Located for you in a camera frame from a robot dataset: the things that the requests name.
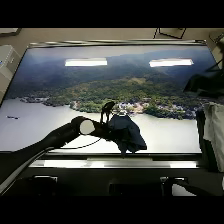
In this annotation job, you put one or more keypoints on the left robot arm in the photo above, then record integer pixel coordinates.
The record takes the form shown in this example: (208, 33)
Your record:
(60, 135)

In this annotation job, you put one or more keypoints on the white box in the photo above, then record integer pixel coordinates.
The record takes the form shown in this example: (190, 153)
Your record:
(7, 63)

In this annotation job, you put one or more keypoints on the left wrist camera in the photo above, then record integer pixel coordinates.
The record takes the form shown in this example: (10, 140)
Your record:
(108, 107)

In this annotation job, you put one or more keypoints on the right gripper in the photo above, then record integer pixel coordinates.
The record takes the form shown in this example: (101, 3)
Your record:
(196, 85)

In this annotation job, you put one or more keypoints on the blue garment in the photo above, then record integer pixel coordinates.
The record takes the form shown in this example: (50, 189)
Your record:
(128, 133)

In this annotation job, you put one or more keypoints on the black garment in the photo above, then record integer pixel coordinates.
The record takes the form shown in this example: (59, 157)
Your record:
(201, 140)

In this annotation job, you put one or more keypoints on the black metal stand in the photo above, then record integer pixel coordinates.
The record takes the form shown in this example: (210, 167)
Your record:
(159, 33)

